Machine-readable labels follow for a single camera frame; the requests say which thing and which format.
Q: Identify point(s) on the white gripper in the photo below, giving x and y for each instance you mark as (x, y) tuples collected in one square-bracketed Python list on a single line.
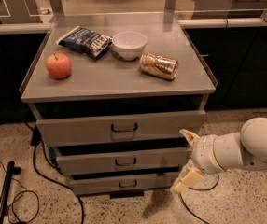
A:
[(203, 154)]

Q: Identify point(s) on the grey drawer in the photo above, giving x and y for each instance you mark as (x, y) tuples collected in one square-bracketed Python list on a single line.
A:
[(123, 161), (125, 128), (123, 183)]

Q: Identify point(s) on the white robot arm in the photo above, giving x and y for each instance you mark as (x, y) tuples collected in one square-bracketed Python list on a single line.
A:
[(246, 149)]

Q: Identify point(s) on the grey top drawer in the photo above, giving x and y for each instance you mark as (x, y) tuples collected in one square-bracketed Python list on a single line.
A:
[(125, 128)]

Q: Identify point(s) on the grey bottom drawer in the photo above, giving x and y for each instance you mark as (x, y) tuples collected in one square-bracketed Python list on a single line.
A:
[(123, 183)]

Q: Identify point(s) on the grey drawer cabinet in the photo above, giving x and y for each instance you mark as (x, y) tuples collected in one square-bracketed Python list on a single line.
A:
[(111, 86)]

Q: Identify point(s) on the gold soda can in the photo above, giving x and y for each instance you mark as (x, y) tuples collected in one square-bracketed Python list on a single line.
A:
[(158, 66)]

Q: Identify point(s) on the white bowl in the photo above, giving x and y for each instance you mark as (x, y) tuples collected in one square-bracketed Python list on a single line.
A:
[(129, 45)]

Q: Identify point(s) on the blue chip bag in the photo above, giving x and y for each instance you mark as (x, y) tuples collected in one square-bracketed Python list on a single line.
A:
[(85, 41)]

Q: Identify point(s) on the red apple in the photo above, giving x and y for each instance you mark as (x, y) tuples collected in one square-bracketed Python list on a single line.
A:
[(59, 66)]

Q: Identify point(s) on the black pole on floor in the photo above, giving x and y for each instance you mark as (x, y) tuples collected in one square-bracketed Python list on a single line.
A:
[(10, 171)]

